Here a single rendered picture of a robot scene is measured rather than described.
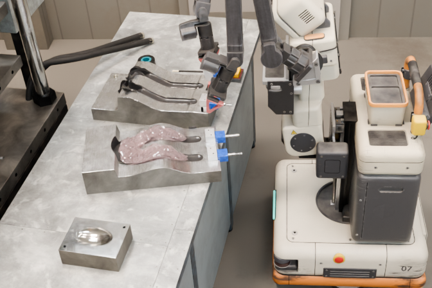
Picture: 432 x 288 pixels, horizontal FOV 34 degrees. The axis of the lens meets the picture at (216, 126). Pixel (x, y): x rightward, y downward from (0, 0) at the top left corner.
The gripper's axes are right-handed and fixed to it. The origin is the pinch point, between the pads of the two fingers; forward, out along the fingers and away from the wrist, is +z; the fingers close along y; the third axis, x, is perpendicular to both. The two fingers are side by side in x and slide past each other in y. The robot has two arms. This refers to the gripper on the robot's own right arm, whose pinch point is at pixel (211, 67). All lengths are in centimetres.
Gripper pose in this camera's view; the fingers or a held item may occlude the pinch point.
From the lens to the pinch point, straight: 285.3
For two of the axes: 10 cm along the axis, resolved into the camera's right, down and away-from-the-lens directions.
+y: -2.3, 5.2, -8.2
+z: 1.5, 8.6, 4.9
